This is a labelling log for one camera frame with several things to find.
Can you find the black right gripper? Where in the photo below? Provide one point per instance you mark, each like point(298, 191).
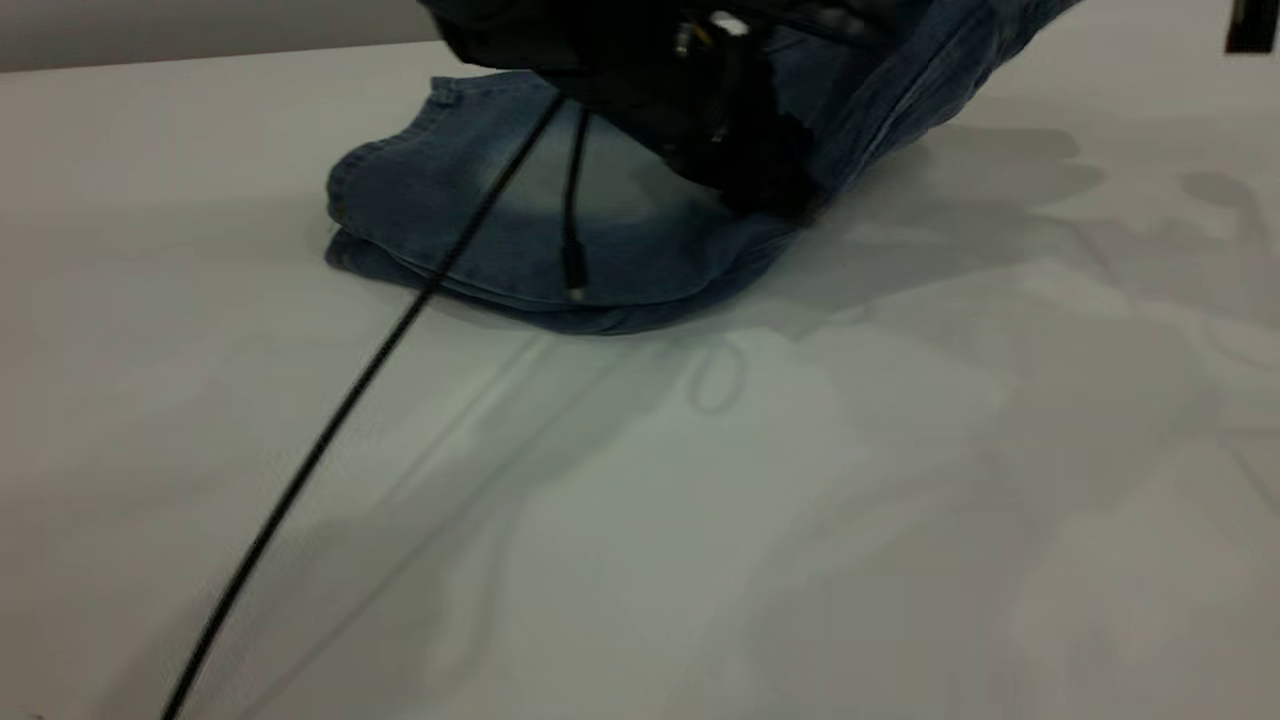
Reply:
point(1250, 25)

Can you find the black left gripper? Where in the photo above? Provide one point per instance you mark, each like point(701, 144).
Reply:
point(740, 140)

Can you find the blue denim shorts basketball print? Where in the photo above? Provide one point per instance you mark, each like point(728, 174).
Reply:
point(640, 230)

